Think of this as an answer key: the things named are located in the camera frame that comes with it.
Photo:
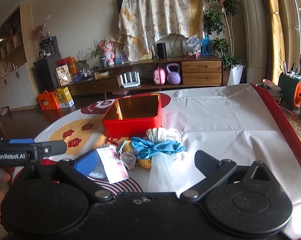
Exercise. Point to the floral cloth cover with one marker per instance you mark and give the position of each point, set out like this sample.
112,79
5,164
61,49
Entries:
142,23

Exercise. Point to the white standing air conditioner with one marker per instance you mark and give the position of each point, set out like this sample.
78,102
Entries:
257,39

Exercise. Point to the small potted plant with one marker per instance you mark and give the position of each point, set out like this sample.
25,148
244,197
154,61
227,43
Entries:
98,52

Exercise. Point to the orange plastic stool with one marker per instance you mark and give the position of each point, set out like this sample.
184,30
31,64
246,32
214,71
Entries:
297,95

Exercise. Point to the yellow cardboard box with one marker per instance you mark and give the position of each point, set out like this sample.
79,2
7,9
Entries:
64,97

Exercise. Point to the white tulle mesh fabric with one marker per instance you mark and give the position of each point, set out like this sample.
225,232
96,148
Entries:
173,173

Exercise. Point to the blue plastic container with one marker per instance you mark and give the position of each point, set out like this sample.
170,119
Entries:
206,47

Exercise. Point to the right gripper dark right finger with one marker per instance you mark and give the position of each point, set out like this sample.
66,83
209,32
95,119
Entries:
216,173

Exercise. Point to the purple kettlebell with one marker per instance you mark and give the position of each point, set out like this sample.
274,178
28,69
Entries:
173,77

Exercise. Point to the black cylindrical speaker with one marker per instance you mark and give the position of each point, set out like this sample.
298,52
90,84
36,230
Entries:
161,50

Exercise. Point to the dark green storage bin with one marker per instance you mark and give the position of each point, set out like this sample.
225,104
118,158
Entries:
290,90

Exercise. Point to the white red patterned tablecloth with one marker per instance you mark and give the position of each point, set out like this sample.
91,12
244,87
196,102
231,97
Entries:
240,122

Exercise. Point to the cartoon print face mask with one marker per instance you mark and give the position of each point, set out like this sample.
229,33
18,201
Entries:
109,166

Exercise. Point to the white plant pot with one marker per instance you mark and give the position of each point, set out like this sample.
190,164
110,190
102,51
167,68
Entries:
235,75

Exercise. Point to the wooden tv cabinet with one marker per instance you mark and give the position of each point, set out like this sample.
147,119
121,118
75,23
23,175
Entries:
206,71

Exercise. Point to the green potted tree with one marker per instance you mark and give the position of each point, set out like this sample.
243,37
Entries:
218,21

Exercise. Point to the pink plush doll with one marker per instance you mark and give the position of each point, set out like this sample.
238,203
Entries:
106,46

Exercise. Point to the bagged brown hair scrunchie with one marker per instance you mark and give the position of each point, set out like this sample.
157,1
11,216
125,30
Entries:
129,160

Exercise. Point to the red metal tin box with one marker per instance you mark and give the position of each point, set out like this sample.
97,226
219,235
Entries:
133,116

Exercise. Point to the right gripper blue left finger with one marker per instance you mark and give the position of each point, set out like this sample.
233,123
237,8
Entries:
75,172

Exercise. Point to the clear plastic bag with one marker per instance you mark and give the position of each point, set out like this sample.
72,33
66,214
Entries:
193,47

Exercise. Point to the yellow curtain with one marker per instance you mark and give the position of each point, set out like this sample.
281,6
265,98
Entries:
285,36

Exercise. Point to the blue rubber glove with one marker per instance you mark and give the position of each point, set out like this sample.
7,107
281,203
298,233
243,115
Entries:
146,149

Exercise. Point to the black cabinet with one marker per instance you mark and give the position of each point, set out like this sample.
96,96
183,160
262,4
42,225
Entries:
45,66

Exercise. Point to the cream knitted cloth roll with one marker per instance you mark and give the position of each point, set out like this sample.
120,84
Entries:
158,135

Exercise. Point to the cereal box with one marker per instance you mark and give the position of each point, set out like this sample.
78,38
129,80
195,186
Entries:
63,75

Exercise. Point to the orange gift bag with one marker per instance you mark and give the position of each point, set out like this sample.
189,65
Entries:
47,101

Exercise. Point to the white wifi router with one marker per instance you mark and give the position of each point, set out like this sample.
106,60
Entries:
130,79

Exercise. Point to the pink small suitcase toy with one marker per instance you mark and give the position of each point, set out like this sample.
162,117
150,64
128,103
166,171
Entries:
159,76

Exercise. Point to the wooden wall shelf unit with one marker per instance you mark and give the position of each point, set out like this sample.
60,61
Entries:
18,52

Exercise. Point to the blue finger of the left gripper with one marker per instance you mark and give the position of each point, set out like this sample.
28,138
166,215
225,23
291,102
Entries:
46,149

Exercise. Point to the yellow rubber duck toy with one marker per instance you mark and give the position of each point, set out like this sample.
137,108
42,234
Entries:
144,163

